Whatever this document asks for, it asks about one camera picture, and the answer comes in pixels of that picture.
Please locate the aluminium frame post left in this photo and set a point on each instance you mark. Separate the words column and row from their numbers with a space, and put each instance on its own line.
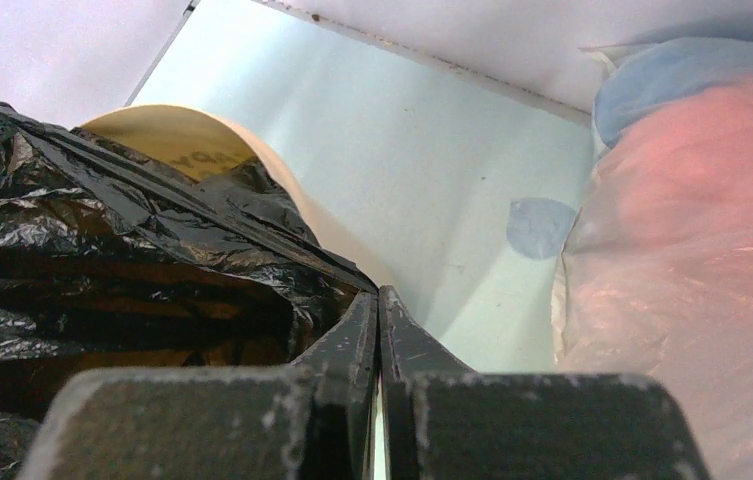
column 188, row 11

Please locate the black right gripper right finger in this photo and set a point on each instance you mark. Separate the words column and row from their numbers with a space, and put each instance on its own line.
column 444, row 420

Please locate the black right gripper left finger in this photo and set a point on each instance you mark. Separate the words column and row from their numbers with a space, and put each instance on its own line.
column 311, row 418

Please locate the translucent bag of supplies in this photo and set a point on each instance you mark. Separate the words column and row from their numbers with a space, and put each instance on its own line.
column 656, row 275

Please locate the black plastic trash bag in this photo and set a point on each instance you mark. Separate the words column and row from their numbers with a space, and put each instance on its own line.
column 111, row 259

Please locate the beige round trash bin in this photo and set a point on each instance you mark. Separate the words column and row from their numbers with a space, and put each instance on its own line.
column 231, row 166

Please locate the blue round sticker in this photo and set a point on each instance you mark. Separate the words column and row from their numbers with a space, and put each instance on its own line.
column 537, row 227

